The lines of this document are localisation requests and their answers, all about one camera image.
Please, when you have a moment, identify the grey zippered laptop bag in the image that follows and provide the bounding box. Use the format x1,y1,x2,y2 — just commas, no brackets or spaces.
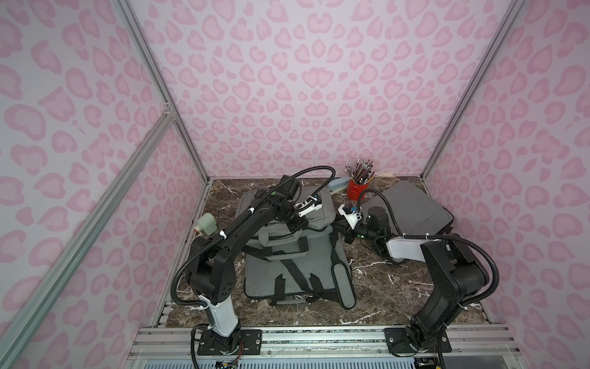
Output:
234,185,356,310

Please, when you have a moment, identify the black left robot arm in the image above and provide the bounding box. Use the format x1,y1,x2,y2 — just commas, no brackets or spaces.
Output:
170,169,328,340

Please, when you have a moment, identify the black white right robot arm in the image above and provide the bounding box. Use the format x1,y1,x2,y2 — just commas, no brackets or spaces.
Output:
337,204,498,358

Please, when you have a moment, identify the dark grey laptop case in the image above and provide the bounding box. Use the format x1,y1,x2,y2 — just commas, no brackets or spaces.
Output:
361,181,454,263

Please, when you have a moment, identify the flat grey laptop sleeve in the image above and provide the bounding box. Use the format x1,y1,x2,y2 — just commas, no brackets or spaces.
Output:
244,232,356,310

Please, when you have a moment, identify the red pencil cup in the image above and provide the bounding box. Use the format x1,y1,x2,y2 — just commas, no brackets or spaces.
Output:
347,179,368,201

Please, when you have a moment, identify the bundle of coloured pencils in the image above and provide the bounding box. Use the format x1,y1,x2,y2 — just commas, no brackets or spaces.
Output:
345,159,376,185

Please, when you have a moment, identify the pale green tape dispenser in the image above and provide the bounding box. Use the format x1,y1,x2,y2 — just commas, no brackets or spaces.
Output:
194,212,218,237

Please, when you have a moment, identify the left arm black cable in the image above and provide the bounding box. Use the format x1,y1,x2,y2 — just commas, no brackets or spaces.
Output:
169,165,337,308

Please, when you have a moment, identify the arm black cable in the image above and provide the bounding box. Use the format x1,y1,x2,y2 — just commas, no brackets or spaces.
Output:
169,165,337,308
356,188,501,308

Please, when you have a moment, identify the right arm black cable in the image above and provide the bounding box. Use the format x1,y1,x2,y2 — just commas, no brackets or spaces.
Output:
356,188,501,308

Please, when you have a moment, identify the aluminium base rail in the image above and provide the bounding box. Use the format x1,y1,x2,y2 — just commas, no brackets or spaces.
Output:
124,324,527,368

